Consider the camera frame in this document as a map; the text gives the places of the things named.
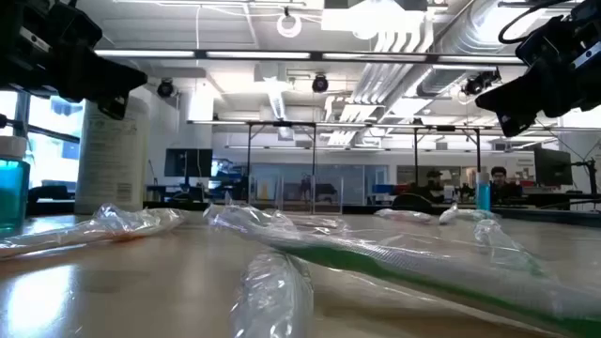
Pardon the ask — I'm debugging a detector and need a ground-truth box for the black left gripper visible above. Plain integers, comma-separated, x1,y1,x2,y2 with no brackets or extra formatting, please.
0,46,149,121

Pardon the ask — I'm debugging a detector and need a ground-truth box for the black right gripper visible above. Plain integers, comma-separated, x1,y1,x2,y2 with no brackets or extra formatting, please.
474,51,601,138

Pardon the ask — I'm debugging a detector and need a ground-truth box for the blue mouthwash bottle white cap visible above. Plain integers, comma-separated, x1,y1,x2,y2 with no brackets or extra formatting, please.
475,171,492,212
0,135,32,231

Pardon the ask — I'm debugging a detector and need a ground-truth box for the green toothbrush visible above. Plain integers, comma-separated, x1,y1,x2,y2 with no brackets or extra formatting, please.
204,202,601,337
439,202,501,225
472,218,558,281

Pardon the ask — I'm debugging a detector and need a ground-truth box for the orange toothbrush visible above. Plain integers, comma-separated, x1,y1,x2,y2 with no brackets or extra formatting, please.
374,207,436,224
0,203,188,260

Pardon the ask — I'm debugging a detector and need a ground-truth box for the black computer monitor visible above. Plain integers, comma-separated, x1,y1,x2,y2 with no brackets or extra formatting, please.
163,148,214,178
533,147,574,187

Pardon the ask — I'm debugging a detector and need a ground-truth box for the white wipes canister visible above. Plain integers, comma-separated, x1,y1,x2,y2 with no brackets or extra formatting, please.
73,96,150,216

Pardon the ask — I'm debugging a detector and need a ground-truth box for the person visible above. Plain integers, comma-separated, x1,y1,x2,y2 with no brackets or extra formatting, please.
489,166,523,206
420,168,447,203

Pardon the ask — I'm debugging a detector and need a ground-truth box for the black office chair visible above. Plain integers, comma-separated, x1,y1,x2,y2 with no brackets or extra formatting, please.
392,192,433,211

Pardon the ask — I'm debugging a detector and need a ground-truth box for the overhead light bar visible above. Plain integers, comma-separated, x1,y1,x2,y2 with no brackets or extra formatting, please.
93,49,527,65

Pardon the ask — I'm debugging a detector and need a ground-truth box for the clear acrylic organizer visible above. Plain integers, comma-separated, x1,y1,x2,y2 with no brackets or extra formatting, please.
276,174,347,216

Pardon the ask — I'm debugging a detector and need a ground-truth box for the white wrapped toothbrush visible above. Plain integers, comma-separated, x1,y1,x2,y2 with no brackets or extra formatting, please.
228,252,315,338

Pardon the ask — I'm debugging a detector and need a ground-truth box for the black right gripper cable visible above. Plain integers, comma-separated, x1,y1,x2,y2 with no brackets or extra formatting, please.
497,0,583,46

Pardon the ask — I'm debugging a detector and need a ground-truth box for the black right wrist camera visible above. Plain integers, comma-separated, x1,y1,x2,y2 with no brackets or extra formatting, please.
515,8,601,67

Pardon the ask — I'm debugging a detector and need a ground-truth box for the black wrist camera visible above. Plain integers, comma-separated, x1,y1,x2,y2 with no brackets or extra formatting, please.
0,0,103,55
515,8,601,67

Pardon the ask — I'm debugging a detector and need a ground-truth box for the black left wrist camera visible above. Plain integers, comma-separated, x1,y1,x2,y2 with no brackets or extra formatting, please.
0,0,103,55

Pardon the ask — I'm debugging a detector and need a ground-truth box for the silver ventilation duct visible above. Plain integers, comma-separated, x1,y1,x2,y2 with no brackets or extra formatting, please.
415,0,527,98

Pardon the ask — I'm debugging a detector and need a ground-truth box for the white ceiling ring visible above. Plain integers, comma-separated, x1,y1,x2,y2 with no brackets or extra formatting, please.
275,12,303,39

